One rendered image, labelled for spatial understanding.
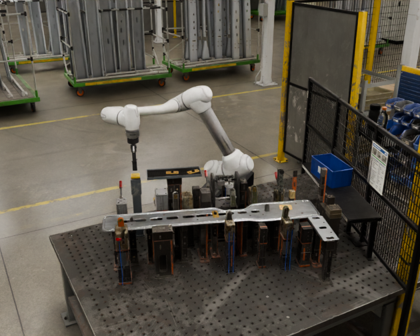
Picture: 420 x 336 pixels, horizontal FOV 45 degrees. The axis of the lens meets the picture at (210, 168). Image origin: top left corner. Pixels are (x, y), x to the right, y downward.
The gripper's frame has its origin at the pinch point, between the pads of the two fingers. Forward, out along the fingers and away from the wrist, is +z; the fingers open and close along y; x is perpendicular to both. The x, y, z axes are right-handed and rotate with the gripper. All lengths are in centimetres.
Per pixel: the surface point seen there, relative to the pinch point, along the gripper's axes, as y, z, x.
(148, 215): 28.2, 23.2, 6.6
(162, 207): 21.7, 21.6, 16.0
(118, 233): 56, 17, -12
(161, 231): 53, 20, 13
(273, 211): 35, 23, 87
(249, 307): 90, 53, 59
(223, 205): 15, 27, 57
